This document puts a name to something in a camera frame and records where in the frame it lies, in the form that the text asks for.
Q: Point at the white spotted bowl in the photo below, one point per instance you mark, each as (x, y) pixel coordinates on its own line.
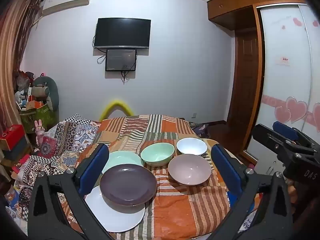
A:
(191, 146)

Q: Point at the black wall television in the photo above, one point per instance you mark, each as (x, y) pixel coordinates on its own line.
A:
(122, 32)

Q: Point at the pink rabbit toy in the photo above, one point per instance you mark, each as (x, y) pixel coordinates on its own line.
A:
(40, 131)

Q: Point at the patterned quilt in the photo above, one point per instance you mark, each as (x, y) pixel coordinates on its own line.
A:
(65, 140)

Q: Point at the brown wooden door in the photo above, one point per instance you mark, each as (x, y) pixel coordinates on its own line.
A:
(243, 80)

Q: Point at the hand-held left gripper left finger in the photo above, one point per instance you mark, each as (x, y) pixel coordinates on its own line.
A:
(96, 165)

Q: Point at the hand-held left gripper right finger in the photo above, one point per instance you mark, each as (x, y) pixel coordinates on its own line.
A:
(225, 165)

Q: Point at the grey plush pillow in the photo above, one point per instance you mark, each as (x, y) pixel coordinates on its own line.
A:
(53, 92)

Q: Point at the wooden overhead cabinet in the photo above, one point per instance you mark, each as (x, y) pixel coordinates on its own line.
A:
(230, 7)

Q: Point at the yellow hoop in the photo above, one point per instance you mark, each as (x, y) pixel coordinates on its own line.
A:
(116, 103)

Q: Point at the dark bag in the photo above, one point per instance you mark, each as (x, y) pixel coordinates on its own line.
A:
(200, 128)

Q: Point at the green bowl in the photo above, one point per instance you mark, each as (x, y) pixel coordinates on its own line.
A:
(157, 155)

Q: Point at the striped patchwork cloth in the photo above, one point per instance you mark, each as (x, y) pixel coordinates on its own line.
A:
(175, 205)

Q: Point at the brown curtain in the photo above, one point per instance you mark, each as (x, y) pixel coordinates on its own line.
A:
(12, 55)

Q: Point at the purple plate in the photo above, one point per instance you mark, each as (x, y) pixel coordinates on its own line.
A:
(127, 182)

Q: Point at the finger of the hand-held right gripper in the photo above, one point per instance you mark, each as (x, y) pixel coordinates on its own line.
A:
(283, 128)
(270, 137)

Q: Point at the small black wall monitor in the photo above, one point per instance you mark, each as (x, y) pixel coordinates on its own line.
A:
(120, 60)

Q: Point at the pile of household clutter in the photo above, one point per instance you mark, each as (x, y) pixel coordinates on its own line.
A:
(25, 90)

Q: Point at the white plate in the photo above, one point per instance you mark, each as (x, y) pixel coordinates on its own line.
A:
(117, 217)

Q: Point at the red box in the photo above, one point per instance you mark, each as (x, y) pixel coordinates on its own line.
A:
(12, 135)

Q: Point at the green plate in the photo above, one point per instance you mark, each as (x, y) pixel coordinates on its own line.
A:
(122, 158)

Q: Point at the pink bowl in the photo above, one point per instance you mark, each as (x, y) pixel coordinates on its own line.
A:
(190, 170)

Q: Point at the white air conditioner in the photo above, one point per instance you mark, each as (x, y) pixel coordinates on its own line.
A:
(65, 2)

